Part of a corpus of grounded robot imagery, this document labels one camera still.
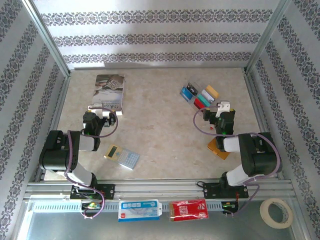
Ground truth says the orange card holder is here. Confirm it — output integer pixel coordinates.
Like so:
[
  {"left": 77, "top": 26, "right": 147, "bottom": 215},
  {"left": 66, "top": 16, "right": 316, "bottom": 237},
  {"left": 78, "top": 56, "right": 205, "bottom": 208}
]
[{"left": 206, "top": 137, "right": 230, "bottom": 161}]

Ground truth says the red credit card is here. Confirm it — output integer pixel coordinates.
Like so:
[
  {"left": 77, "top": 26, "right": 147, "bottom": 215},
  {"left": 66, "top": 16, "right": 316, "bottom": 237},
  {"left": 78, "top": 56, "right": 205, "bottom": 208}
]
[{"left": 193, "top": 97, "right": 208, "bottom": 113}]

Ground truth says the teal credit card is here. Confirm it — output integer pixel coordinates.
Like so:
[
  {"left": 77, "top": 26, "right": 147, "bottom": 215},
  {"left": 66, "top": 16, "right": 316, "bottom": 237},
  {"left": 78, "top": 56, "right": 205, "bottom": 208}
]
[{"left": 197, "top": 93, "right": 213, "bottom": 107}]

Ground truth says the white credit card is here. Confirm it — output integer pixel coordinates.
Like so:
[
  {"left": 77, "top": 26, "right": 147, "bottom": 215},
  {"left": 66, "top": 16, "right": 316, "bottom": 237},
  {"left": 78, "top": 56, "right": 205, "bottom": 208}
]
[{"left": 201, "top": 89, "right": 216, "bottom": 103}]

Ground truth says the gold credit card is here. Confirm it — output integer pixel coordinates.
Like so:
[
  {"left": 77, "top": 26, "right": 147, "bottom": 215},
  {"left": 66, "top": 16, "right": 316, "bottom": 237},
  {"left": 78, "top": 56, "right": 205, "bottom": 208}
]
[{"left": 205, "top": 84, "right": 221, "bottom": 100}]

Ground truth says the clear plastic card organiser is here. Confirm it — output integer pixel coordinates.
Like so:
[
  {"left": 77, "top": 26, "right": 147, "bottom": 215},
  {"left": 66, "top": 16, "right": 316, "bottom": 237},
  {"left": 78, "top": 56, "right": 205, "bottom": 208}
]
[{"left": 179, "top": 81, "right": 221, "bottom": 116}]

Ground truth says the blue credit card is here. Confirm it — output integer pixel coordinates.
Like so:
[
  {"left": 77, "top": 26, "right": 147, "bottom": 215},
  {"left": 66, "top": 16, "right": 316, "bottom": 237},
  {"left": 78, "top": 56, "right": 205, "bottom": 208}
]
[{"left": 179, "top": 86, "right": 196, "bottom": 102}]

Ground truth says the black credit card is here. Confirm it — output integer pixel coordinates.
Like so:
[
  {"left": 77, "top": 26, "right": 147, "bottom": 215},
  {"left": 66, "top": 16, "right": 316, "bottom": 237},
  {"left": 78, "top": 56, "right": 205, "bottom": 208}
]
[{"left": 186, "top": 82, "right": 198, "bottom": 97}]

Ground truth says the paperback book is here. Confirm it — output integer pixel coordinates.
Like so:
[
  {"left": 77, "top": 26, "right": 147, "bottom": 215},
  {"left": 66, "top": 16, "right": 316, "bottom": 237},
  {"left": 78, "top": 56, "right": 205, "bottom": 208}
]
[{"left": 87, "top": 73, "right": 127, "bottom": 117}]

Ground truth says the gold and silver calculator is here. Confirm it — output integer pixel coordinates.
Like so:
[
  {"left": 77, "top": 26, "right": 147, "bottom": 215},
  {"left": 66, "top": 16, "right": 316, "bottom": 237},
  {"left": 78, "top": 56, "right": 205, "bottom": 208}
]
[{"left": 103, "top": 144, "right": 141, "bottom": 171}]

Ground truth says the small circuit board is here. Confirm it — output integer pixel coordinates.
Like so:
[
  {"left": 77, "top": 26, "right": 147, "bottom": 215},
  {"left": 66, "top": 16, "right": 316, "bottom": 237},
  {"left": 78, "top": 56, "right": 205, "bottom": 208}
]
[
  {"left": 81, "top": 201, "right": 102, "bottom": 210},
  {"left": 221, "top": 201, "right": 240, "bottom": 211}
]

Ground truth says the blue and white packet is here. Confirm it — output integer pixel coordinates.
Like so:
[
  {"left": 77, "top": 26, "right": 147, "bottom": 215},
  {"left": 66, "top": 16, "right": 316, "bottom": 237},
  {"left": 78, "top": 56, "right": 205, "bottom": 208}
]
[{"left": 117, "top": 199, "right": 163, "bottom": 223}]

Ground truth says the red packet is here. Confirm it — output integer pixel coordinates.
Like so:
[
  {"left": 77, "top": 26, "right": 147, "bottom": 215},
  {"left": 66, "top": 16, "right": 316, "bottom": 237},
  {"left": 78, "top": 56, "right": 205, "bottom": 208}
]
[{"left": 168, "top": 198, "right": 209, "bottom": 223}]

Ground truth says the masking tape roll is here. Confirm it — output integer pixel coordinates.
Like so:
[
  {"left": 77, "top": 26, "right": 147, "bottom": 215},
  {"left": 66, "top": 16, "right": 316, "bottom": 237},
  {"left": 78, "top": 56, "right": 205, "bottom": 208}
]
[{"left": 259, "top": 198, "right": 294, "bottom": 230}]

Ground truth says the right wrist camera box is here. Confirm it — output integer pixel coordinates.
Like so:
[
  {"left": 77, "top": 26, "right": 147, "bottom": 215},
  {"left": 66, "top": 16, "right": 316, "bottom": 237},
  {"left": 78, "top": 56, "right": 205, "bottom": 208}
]
[{"left": 215, "top": 100, "right": 231, "bottom": 118}]

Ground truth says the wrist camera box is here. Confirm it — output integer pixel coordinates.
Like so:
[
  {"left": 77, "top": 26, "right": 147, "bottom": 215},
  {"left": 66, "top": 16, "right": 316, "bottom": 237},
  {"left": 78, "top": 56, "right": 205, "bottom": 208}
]
[
  {"left": 215, "top": 100, "right": 231, "bottom": 118},
  {"left": 87, "top": 104, "right": 111, "bottom": 119}
]

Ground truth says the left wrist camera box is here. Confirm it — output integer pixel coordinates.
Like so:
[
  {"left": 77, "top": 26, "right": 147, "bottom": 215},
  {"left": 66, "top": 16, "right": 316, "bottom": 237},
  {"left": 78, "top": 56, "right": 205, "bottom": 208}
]
[{"left": 87, "top": 104, "right": 111, "bottom": 119}]

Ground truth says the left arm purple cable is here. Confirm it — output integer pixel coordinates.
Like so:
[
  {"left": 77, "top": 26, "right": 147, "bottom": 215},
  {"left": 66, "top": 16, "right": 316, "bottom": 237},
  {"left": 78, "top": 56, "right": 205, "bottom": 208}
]
[{"left": 63, "top": 106, "right": 119, "bottom": 220}]

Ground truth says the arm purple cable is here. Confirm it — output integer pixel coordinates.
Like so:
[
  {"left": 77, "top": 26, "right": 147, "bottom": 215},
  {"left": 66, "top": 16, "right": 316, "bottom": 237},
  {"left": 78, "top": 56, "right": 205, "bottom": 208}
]
[
  {"left": 192, "top": 106, "right": 283, "bottom": 217},
  {"left": 63, "top": 106, "right": 119, "bottom": 220}
]

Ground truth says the aluminium side rail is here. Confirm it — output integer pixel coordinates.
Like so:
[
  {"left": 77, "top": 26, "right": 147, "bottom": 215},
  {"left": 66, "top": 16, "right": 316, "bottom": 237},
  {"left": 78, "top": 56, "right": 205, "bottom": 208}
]
[
  {"left": 34, "top": 72, "right": 72, "bottom": 182},
  {"left": 242, "top": 68, "right": 286, "bottom": 181}
]

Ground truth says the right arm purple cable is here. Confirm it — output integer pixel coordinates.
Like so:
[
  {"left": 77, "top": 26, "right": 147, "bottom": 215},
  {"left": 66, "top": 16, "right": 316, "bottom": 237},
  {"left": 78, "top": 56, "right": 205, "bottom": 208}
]
[{"left": 192, "top": 106, "right": 283, "bottom": 217}]

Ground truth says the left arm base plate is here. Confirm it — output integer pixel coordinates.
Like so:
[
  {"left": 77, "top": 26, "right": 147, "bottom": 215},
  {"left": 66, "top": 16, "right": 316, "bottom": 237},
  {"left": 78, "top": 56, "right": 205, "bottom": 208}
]
[{"left": 69, "top": 183, "right": 116, "bottom": 201}]

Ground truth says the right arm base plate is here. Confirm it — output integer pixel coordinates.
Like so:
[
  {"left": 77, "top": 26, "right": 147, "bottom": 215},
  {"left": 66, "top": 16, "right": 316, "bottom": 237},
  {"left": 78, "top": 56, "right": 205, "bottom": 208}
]
[{"left": 201, "top": 182, "right": 250, "bottom": 200}]

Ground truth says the aluminium mounting rail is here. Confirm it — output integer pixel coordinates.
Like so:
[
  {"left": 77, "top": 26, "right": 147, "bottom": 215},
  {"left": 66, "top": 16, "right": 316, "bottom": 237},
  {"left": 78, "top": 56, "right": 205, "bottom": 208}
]
[{"left": 23, "top": 178, "right": 293, "bottom": 201}]

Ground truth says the white perforated cable duct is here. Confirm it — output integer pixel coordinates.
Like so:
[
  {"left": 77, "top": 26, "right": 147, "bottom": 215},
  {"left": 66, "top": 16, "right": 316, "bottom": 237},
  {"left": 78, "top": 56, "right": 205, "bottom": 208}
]
[{"left": 32, "top": 201, "right": 241, "bottom": 213}]

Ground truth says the aluminium frame post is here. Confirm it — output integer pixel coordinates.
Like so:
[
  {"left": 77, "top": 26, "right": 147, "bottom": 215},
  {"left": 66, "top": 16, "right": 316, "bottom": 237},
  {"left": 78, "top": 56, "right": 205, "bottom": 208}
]
[
  {"left": 244, "top": 0, "right": 296, "bottom": 75},
  {"left": 21, "top": 0, "right": 71, "bottom": 77}
]

